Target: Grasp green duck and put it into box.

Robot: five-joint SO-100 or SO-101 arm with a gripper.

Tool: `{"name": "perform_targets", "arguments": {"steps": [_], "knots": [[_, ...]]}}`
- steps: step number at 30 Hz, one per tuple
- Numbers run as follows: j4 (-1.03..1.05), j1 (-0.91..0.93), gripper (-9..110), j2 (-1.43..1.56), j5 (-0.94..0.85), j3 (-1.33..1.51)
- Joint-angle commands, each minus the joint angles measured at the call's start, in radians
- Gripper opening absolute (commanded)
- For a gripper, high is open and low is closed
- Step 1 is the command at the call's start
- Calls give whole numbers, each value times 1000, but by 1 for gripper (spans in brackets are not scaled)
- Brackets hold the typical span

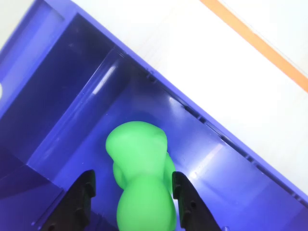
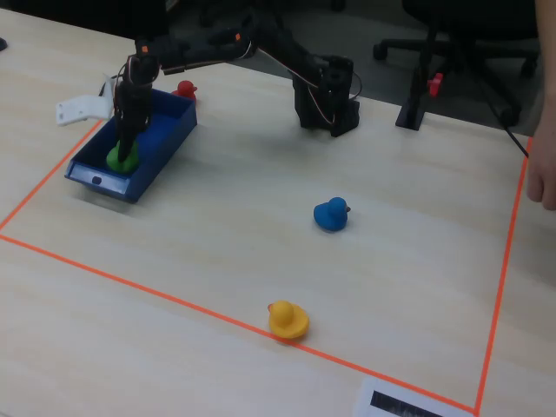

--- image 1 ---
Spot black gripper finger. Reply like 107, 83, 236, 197
39, 169, 97, 231
171, 171, 221, 231

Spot green rubber duck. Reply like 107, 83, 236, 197
105, 121, 178, 231

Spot blue plastic box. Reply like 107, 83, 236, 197
0, 0, 308, 231

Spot orange tape strip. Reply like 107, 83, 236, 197
199, 0, 308, 94

